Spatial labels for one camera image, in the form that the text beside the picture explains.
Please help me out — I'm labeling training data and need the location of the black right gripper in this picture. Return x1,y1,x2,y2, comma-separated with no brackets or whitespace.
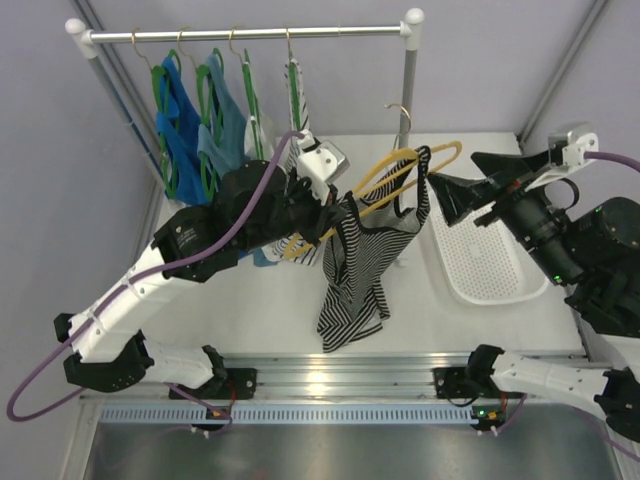
423,147,581,285

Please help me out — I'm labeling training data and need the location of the black white striped tank top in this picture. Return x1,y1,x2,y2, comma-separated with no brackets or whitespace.
316,145,431,353

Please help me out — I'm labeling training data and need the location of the yellow clothes hanger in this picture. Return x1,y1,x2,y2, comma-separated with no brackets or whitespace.
284,103,464,260

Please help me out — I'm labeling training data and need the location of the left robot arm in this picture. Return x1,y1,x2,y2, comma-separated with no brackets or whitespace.
54,161,340,398

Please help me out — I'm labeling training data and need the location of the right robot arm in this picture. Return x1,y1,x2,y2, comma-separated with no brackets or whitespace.
428,147,639,441

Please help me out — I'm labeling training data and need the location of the white black striped hanging top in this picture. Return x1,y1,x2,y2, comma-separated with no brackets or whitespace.
272,57,320,266

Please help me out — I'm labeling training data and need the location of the light blue hanging top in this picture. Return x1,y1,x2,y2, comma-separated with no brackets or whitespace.
197,49,247,178

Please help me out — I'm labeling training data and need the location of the bright blue hanging top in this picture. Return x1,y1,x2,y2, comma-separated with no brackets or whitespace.
159,49,210,205

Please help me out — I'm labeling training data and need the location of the white perforated plastic basket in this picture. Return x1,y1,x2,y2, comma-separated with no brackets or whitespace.
430,196,549,307

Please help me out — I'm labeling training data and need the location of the white metal clothes rack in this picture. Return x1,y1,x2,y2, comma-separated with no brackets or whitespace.
65,8,424,207

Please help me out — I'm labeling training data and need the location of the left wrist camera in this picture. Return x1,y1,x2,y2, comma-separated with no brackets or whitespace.
296,137,350,205

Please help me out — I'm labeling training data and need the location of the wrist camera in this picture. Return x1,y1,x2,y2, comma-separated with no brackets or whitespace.
548,122,599,167
296,137,350,205

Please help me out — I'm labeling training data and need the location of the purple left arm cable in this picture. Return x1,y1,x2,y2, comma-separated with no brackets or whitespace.
5,129,306,436

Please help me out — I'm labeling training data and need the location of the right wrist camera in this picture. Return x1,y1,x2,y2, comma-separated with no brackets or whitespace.
548,122,599,167

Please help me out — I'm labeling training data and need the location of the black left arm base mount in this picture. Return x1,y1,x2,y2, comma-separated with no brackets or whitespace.
178,368,257,400

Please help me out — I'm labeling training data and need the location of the aluminium rail frame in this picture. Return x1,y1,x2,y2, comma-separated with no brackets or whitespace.
79,349,586,401

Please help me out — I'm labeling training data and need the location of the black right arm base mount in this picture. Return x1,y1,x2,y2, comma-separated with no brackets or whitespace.
433,367,500,407

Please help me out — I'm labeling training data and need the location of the white slotted cable duct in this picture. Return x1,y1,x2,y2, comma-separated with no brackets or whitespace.
100,404,503,425

